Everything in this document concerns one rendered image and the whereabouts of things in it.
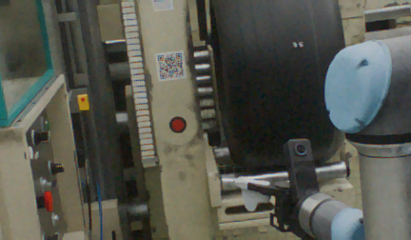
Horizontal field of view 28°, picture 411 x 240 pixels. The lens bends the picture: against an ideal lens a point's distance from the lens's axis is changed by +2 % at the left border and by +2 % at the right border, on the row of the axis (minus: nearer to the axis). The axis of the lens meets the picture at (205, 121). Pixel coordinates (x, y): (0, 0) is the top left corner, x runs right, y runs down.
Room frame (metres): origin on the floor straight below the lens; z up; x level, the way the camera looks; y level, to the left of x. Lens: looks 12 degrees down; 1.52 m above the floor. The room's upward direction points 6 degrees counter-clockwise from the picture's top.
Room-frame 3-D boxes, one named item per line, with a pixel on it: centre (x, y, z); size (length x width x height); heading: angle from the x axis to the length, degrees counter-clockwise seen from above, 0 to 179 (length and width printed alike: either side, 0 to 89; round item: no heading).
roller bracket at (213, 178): (2.17, 0.00, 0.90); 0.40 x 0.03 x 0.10; 2
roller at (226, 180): (2.03, -0.19, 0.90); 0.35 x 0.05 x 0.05; 92
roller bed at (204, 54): (2.55, 0.05, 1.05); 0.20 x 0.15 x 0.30; 92
